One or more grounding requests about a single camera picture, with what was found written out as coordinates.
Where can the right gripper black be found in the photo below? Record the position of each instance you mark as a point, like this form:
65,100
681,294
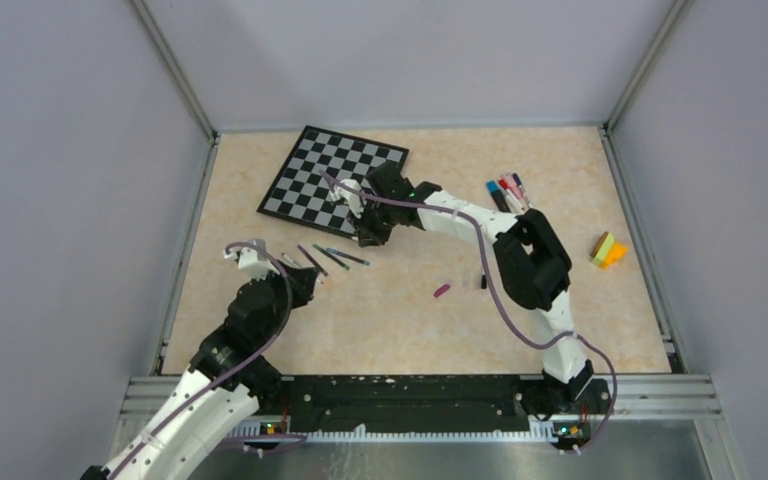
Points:
367,237

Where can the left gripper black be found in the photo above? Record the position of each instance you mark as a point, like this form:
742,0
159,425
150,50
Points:
301,281

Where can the blue gel pen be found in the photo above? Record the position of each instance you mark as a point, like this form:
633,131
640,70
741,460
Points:
348,256

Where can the purple gel pen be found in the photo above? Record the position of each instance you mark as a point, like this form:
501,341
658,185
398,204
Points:
312,260

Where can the green gel pen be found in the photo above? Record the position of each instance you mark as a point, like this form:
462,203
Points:
331,257

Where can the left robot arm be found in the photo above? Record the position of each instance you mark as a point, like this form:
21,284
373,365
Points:
227,380

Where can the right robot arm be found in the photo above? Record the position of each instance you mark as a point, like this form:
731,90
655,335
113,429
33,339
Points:
523,248

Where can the black grey chessboard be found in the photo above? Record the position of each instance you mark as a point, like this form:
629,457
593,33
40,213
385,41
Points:
299,194

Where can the black highlighter blue cap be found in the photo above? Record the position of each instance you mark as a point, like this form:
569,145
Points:
497,196

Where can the white marker red cap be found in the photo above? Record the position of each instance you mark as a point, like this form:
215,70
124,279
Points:
512,201

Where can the thin marker pink cap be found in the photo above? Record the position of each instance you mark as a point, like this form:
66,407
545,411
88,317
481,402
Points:
514,188

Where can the thin marker navy cap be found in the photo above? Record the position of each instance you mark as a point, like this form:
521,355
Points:
523,191

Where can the yellow orange block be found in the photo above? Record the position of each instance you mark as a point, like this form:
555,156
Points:
608,251

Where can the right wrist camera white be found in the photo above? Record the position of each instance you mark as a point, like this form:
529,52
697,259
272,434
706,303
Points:
347,192

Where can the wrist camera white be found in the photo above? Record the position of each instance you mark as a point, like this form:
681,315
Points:
252,258
347,192

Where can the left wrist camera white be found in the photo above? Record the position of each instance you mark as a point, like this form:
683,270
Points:
252,258

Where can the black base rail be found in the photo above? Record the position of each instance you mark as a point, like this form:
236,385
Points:
424,406

